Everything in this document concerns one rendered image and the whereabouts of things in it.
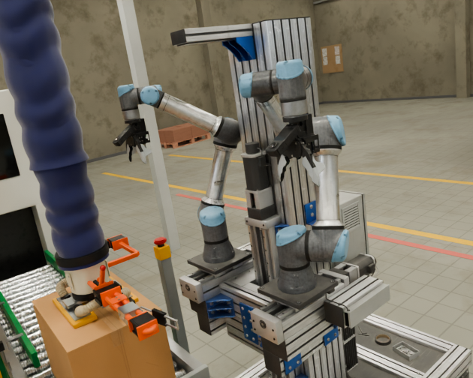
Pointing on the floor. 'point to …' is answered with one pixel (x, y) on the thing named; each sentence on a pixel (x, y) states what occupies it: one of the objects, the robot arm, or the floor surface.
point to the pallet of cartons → (172, 134)
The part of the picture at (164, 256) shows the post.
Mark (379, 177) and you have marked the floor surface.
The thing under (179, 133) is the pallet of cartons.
